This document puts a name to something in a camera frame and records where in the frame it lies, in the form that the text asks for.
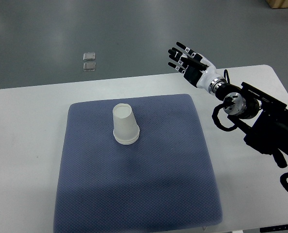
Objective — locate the metal floor plate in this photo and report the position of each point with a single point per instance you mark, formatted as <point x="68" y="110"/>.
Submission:
<point x="89" y="56"/>
<point x="89" y="66"/>

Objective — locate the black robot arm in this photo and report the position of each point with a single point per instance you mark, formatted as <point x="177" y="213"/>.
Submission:
<point x="262" y="118"/>

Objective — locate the black table control panel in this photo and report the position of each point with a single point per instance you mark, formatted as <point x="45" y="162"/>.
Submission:
<point x="274" y="228"/>

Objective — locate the upper metal floor plate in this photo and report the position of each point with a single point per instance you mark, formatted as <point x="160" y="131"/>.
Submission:
<point x="89" y="56"/>

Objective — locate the blue textured fabric mat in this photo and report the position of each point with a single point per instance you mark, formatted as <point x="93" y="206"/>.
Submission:
<point x="163" y="181"/>

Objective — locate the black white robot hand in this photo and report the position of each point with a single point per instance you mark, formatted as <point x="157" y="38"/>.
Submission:
<point x="196" y="69"/>

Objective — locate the lower metal floor plate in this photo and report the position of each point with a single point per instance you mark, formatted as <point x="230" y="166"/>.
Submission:
<point x="89" y="66"/>

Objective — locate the wooden furniture corner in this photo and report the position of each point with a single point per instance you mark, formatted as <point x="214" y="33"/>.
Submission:
<point x="277" y="4"/>

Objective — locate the white paper cup on mat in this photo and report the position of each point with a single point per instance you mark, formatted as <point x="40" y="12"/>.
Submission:
<point x="126" y="142"/>

